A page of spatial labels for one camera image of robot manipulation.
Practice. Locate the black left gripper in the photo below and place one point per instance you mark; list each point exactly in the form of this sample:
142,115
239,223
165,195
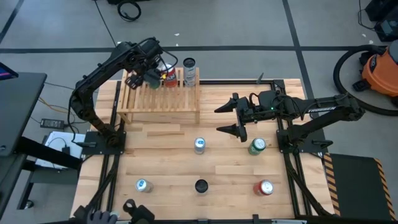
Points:
140,62

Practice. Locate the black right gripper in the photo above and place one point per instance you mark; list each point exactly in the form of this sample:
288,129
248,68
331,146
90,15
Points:
244,115

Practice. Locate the green Sprite can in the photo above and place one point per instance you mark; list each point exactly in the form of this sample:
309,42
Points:
154,85
255,148

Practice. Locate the red Fanta can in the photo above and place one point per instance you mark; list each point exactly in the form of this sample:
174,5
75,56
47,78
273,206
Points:
171,81
262,187

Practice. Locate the silver Celsius Arctic Vibe can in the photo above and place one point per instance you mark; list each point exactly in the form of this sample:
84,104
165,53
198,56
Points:
201,186
189,76

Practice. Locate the blue silver Red Bull can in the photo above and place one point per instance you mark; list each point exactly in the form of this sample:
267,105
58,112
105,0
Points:
199,147

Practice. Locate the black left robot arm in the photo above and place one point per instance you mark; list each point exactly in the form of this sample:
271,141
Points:
93,77

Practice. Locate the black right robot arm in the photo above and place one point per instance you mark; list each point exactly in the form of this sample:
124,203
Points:
326,110

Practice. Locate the wooden slatted shelf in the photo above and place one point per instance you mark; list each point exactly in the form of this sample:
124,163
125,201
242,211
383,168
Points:
174,99

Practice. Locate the black power adapter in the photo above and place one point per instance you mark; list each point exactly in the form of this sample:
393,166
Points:
51,123

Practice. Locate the silver light-blue Red Bull can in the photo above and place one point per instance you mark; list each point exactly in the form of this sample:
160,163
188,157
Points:
142,185

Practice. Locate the black desk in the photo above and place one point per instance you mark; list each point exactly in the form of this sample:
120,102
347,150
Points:
18,109

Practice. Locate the dark computer screen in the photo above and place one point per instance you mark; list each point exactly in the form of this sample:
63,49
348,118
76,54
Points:
6,73

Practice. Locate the black mat with striped edges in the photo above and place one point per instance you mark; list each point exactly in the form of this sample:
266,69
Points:
357,186

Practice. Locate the person's hand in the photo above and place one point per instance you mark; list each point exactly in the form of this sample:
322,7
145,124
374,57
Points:
101,217

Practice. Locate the orange shop vacuum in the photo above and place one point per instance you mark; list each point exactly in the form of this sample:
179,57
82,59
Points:
381,74
367,48

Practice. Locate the black equipment case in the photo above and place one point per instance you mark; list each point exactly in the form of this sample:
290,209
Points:
387,28

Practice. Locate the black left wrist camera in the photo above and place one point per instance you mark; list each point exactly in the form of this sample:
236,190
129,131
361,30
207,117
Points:
152,46

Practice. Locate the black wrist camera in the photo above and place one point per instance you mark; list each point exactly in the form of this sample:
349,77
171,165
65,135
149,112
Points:
152,46
269,99

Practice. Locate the black aluminium table frame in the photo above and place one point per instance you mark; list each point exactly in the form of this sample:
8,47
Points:
236,82

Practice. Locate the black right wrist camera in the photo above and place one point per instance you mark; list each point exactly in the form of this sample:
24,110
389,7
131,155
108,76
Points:
269,99

